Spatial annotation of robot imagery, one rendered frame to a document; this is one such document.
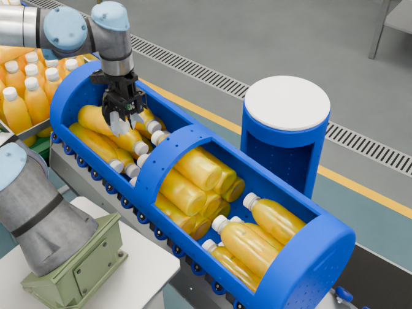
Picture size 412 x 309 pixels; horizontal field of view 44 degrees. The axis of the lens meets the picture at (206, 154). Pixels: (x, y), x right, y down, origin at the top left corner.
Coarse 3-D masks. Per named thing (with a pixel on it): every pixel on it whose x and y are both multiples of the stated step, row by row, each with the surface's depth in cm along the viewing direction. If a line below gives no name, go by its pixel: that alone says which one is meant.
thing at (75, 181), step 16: (64, 144) 167; (64, 176) 168; (80, 176) 161; (80, 192) 163; (96, 192) 157; (112, 208) 153; (128, 224) 149; (176, 288) 140; (192, 288) 135; (192, 304) 137; (208, 304) 131; (320, 304) 126; (336, 304) 126
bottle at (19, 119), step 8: (16, 96) 158; (8, 104) 158; (16, 104) 159; (24, 104) 161; (8, 112) 159; (16, 112) 159; (24, 112) 161; (8, 120) 162; (16, 120) 161; (24, 120) 163; (16, 128) 163; (24, 128) 164; (32, 136) 169; (32, 144) 170
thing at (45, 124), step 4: (44, 120) 168; (48, 120) 168; (36, 124) 166; (40, 124) 167; (44, 124) 168; (48, 124) 169; (28, 128) 165; (32, 128) 165; (36, 128) 166; (40, 128) 168; (44, 128) 169; (20, 132) 164; (24, 132) 164; (28, 132) 165; (32, 132) 166; (36, 132) 167; (20, 136) 164; (24, 136) 165; (28, 136) 166
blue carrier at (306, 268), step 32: (96, 64) 147; (64, 96) 142; (96, 96) 156; (160, 96) 141; (64, 128) 143; (192, 128) 128; (96, 160) 136; (160, 160) 122; (224, 160) 141; (128, 192) 130; (256, 192) 136; (288, 192) 114; (160, 224) 124; (320, 224) 106; (192, 256) 120; (288, 256) 102; (320, 256) 101; (224, 288) 117; (288, 288) 100; (320, 288) 116
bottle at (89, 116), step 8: (88, 104) 148; (80, 112) 146; (88, 112) 142; (96, 112) 139; (80, 120) 145; (88, 120) 141; (96, 120) 137; (104, 120) 135; (88, 128) 144; (96, 128) 138; (104, 128) 135
